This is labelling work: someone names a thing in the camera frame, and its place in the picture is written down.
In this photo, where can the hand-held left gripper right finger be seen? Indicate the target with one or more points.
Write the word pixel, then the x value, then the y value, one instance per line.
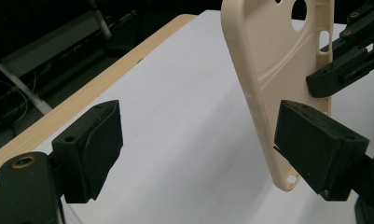
pixel 318 149

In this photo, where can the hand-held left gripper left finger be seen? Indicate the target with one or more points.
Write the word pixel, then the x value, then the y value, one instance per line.
pixel 88 149

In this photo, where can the beige phone case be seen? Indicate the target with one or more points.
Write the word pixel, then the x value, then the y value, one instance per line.
pixel 278 46

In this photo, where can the white table mat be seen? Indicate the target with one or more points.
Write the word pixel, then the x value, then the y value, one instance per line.
pixel 175 124

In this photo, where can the white metal desk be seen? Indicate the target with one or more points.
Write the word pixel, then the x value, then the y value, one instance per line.
pixel 51 40

